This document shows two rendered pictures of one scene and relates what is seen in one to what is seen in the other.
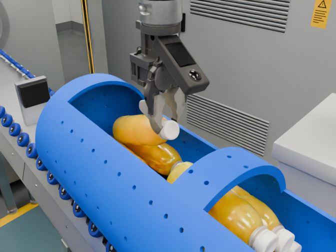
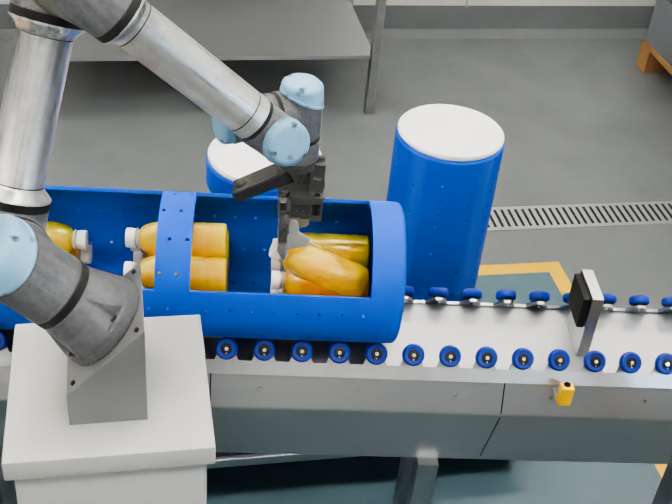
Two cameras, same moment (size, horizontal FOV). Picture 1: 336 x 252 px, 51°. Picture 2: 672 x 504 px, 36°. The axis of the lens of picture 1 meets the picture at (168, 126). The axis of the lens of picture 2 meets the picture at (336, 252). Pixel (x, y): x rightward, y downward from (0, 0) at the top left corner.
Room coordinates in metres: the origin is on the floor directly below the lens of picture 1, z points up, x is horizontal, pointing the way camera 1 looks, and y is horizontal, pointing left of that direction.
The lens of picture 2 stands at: (1.57, -1.26, 2.37)
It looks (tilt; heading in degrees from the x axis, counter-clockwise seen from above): 37 degrees down; 124
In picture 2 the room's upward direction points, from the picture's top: 6 degrees clockwise
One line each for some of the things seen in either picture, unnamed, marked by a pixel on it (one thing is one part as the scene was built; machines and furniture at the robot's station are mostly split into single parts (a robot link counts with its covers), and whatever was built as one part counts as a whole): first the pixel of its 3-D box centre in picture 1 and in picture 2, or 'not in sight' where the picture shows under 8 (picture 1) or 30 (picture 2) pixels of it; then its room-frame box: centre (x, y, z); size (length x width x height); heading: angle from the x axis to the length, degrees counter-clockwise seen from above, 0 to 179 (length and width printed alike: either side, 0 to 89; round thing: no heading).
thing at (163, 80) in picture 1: (158, 55); (299, 185); (0.62, 0.02, 1.33); 0.09 x 0.08 x 0.12; 39
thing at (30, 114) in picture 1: (36, 101); (580, 312); (1.06, 0.45, 1.00); 0.10 x 0.04 x 0.15; 129
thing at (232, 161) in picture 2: not in sight; (265, 155); (0.21, 0.43, 1.03); 0.28 x 0.28 x 0.01
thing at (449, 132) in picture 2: not in sight; (450, 131); (0.48, 0.85, 1.03); 0.28 x 0.28 x 0.01
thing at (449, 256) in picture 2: not in sight; (427, 266); (0.48, 0.85, 0.59); 0.28 x 0.28 x 0.88
